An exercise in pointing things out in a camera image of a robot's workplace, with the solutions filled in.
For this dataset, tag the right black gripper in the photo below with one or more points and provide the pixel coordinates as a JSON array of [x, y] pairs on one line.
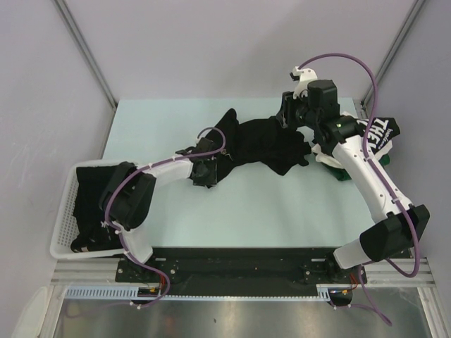
[[285, 114]]

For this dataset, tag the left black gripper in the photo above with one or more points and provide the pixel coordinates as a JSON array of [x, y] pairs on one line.
[[210, 180]]

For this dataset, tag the black graphic t shirt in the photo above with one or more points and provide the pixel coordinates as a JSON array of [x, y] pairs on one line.
[[258, 140]]

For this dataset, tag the white plastic laundry basket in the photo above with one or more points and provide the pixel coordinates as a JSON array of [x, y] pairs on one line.
[[66, 226]]

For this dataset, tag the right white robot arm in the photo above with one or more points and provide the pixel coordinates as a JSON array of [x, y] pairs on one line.
[[398, 223]]

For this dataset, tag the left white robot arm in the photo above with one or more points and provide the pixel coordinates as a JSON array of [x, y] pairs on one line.
[[128, 195]]

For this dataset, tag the white folded t shirt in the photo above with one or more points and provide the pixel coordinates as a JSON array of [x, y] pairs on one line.
[[323, 154]]

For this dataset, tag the black folded lettered t shirt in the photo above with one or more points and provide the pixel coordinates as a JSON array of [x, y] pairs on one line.
[[378, 135]]

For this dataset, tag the green folded t shirt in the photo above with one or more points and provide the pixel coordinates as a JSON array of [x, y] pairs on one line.
[[342, 175]]

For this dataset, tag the black clothes in basket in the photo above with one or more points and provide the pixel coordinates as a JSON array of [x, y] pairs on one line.
[[92, 182]]

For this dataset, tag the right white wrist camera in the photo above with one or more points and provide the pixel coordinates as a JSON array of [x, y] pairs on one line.
[[303, 76]]

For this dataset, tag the white slotted cable duct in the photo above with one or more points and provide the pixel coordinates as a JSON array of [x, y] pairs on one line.
[[144, 294]]

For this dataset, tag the aluminium frame rail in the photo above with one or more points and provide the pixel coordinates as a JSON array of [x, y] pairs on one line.
[[99, 271]]

